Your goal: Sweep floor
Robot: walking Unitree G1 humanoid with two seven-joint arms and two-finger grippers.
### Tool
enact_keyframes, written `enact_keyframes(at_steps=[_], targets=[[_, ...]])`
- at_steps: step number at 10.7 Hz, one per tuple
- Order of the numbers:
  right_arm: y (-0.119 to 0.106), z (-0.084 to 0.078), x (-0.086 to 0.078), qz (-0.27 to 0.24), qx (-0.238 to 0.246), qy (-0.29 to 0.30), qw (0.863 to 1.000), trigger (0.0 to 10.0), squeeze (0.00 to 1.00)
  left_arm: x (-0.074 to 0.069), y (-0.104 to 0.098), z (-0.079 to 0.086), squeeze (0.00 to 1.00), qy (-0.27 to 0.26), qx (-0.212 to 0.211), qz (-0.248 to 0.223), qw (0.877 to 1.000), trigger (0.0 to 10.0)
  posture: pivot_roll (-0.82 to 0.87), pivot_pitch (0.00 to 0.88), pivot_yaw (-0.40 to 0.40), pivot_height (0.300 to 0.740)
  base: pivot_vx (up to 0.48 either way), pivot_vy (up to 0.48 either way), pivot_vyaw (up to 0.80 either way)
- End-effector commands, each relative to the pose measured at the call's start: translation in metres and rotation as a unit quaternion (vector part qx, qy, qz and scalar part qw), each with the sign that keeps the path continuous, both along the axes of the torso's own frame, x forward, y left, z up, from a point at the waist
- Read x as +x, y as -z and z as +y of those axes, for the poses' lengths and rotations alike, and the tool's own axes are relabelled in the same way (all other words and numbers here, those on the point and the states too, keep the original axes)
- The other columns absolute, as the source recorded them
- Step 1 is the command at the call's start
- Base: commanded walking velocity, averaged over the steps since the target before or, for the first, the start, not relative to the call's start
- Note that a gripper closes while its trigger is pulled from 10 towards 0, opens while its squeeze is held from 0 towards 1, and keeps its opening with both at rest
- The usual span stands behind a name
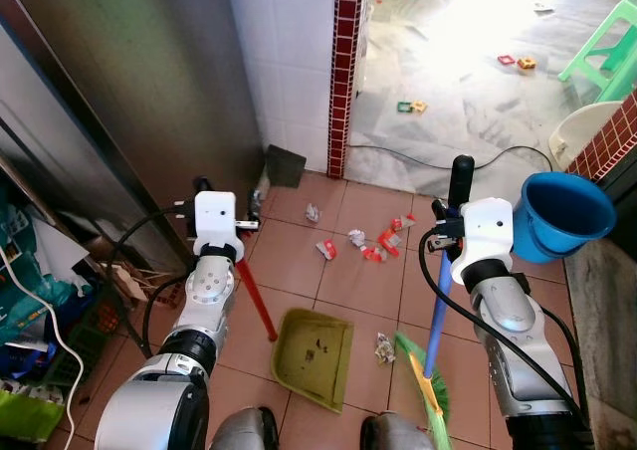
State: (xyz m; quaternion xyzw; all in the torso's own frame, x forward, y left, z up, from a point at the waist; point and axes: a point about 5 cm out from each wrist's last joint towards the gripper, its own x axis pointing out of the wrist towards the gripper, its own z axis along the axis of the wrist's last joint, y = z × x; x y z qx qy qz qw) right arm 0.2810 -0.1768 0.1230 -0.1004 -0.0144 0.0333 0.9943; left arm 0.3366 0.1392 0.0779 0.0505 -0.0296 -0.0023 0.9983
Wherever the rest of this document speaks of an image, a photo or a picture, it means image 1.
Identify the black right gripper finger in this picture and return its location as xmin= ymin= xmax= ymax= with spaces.
xmin=450 ymin=155 xmax=477 ymax=213

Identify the green broom with blue handle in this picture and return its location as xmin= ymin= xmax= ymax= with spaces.
xmin=393 ymin=259 xmax=455 ymax=450

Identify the green dustpan with red handle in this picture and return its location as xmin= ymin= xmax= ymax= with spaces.
xmin=234 ymin=256 xmax=356 ymax=414

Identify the dark grey flat plate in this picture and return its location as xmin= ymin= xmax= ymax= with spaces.
xmin=264 ymin=144 xmax=309 ymax=190

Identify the blue plastic bucket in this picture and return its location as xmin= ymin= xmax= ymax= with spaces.
xmin=512 ymin=171 xmax=619 ymax=264

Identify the brown cardboard piece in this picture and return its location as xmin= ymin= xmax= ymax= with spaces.
xmin=98 ymin=263 xmax=186 ymax=309

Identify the white plastic basin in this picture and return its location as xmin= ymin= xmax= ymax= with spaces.
xmin=548 ymin=101 xmax=624 ymax=169

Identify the stainless steel cabinet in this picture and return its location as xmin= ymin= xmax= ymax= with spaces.
xmin=0 ymin=0 xmax=267 ymax=277

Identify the crumpled printed paper ball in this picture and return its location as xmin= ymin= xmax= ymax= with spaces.
xmin=372 ymin=333 xmax=397 ymax=364

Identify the black plastic crate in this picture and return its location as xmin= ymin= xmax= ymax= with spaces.
xmin=0 ymin=299 xmax=135 ymax=391

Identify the green plastic stool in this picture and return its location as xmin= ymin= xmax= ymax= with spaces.
xmin=556 ymin=0 xmax=637 ymax=104

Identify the grey right robot leg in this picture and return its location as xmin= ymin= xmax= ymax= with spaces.
xmin=359 ymin=411 xmax=435 ymax=450

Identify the grey robot leg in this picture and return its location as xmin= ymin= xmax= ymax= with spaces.
xmin=359 ymin=411 xmax=435 ymax=450
xmin=209 ymin=406 xmax=281 ymax=450

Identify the grey left robot leg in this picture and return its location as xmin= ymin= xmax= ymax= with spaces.
xmin=209 ymin=406 xmax=281 ymax=450

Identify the green box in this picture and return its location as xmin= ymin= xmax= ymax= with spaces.
xmin=0 ymin=387 xmax=64 ymax=444

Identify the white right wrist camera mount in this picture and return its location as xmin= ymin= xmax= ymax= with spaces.
xmin=450 ymin=198 xmax=516 ymax=287

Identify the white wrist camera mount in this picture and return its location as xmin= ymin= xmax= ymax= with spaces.
xmin=191 ymin=191 xmax=247 ymax=264
xmin=450 ymin=198 xmax=516 ymax=287

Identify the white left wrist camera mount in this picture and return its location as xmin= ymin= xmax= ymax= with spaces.
xmin=191 ymin=191 xmax=247 ymax=264

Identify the thin black floor cable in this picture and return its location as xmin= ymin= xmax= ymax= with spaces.
xmin=347 ymin=143 xmax=554 ymax=173

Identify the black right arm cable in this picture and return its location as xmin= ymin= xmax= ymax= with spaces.
xmin=418 ymin=226 xmax=590 ymax=423

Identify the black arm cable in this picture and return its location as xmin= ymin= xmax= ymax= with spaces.
xmin=418 ymin=226 xmax=590 ymax=423
xmin=104 ymin=203 xmax=196 ymax=359

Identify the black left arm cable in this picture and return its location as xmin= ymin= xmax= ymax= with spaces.
xmin=104 ymin=203 xmax=196 ymax=359

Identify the white power cable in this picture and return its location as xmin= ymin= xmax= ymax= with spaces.
xmin=0 ymin=249 xmax=89 ymax=417

